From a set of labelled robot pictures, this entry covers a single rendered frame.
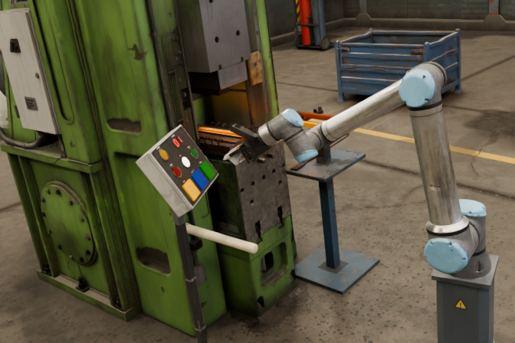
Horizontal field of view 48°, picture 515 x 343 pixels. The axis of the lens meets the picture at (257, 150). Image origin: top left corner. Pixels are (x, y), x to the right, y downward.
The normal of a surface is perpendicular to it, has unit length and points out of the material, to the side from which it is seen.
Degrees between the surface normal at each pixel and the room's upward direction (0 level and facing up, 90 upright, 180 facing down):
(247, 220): 90
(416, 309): 0
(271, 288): 90
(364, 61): 89
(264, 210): 90
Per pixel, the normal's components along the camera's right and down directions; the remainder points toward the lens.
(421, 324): -0.12, -0.93
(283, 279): 0.77, 0.12
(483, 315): 0.28, 0.29
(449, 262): -0.54, 0.43
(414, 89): -0.58, 0.22
